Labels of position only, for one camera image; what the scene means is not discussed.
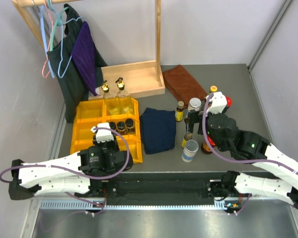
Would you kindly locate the dark green hanging garment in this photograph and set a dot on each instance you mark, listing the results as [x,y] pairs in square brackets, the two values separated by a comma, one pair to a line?
[71,83]

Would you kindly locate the black cap spice jar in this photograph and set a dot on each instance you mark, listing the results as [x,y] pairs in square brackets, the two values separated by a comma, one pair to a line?
[130,125]
[113,125]
[121,128]

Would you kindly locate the pink clothes hanger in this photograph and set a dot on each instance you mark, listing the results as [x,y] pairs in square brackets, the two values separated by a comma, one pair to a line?
[47,69]

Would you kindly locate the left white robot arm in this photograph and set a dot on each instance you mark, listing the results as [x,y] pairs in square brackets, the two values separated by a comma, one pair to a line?
[81,173]

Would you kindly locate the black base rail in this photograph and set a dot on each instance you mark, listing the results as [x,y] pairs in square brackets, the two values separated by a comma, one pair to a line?
[161,188]

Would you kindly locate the red lid jar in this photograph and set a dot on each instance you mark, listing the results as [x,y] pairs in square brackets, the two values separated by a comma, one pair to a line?
[207,149]
[229,101]

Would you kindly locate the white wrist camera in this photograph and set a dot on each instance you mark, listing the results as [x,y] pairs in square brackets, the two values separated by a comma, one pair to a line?
[102,132]
[217,103]

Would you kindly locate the white salt canister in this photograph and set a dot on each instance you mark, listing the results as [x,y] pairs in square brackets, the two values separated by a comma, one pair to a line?
[194,104]
[189,151]

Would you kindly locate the red lid jar front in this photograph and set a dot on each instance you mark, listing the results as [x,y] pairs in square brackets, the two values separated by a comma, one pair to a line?
[207,149]

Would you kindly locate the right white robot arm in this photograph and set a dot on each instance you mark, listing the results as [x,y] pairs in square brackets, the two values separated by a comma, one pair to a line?
[247,147]

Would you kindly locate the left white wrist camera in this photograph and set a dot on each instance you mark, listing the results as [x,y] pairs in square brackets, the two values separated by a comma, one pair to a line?
[102,132]

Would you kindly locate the navy blue folded cloth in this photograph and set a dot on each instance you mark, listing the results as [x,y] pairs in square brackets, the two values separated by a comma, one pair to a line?
[158,130]

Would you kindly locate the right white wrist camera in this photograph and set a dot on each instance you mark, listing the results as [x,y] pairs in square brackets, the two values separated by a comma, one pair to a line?
[217,103]

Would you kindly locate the brown folded towel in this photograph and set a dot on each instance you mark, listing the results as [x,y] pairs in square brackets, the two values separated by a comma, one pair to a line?
[182,85]

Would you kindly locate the sauce bottle yellow cap back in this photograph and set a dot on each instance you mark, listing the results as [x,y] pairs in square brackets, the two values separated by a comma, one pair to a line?
[213,89]

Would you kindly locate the small yellow label bottle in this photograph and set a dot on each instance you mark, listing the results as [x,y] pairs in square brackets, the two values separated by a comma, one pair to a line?
[187,137]
[179,111]

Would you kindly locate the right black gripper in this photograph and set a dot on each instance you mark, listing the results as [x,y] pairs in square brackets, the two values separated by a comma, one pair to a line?
[193,117]

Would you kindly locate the purple hanging cloth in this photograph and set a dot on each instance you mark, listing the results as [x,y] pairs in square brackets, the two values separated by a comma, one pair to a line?
[84,57]

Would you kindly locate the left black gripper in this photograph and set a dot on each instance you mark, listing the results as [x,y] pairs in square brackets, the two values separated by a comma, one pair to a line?
[112,143]

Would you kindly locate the small yellow label bottle front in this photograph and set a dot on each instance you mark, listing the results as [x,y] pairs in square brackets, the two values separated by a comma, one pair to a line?
[187,137]

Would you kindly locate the white salt canister front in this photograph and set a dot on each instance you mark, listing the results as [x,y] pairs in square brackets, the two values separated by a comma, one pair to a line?
[189,151]

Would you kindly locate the red lid jar back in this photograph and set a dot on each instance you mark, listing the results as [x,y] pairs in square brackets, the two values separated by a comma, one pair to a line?
[229,101]

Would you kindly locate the green clothes hanger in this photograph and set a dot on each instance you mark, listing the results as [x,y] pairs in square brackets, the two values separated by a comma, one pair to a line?
[58,22]

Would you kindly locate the small yellow label bottle back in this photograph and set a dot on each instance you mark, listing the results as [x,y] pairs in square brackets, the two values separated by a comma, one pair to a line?
[179,111]

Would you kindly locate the clear oil bottle gold cap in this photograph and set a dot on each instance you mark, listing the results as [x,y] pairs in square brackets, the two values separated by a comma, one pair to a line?
[124,98]

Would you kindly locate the white salt canister back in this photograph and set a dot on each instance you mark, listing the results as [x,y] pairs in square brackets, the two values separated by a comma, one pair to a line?
[194,104]

